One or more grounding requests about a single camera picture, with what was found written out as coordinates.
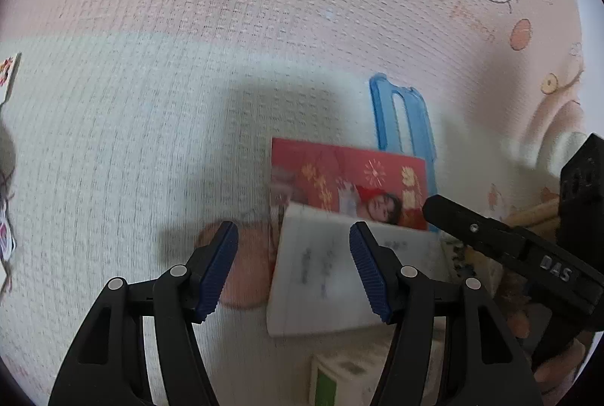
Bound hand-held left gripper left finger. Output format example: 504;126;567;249
47;221;239;406

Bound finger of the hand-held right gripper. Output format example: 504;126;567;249
421;195;604;371

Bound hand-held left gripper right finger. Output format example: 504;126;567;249
349;221;543;406

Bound white paper booklet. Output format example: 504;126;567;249
267;203;454;338

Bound red printed booklet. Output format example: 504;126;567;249
270;138;430;231

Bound wooden stick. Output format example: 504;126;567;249
507;198;562;225
526;217;562;235

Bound white box with green panel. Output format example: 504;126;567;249
309;352;397;406

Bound blue phone case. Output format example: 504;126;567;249
369;73;437;194

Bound pink cartoon cat mat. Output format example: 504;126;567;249
0;0;604;406

